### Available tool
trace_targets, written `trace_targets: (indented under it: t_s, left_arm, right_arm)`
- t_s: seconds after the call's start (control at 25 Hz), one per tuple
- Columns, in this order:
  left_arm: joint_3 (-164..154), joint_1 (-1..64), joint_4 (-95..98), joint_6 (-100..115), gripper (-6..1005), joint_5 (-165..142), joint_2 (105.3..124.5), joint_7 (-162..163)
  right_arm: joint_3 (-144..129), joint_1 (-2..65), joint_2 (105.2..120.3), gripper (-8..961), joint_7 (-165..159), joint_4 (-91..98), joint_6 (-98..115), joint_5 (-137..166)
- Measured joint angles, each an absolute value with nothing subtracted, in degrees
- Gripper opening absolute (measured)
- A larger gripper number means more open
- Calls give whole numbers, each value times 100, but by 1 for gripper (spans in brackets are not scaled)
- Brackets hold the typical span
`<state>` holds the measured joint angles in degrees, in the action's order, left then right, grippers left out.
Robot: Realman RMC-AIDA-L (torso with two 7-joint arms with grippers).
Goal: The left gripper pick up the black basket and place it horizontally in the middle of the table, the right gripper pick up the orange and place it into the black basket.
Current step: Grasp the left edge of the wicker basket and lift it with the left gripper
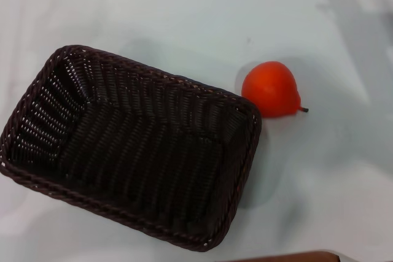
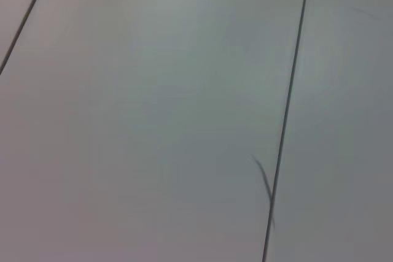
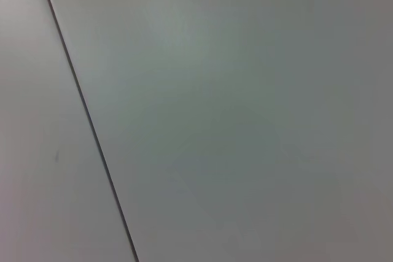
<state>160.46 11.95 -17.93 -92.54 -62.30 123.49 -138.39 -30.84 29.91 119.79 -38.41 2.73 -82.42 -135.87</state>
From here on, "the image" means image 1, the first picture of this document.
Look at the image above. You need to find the black woven rectangular basket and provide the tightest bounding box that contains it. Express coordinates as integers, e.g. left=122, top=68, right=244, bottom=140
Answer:
left=0, top=44, right=263, bottom=252

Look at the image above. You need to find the red plastic pear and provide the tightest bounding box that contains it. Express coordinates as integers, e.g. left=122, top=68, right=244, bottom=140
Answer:
left=241, top=61, right=309, bottom=118

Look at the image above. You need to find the brown rounded object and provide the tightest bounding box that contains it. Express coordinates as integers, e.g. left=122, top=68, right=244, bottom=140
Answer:
left=233, top=251, right=341, bottom=262

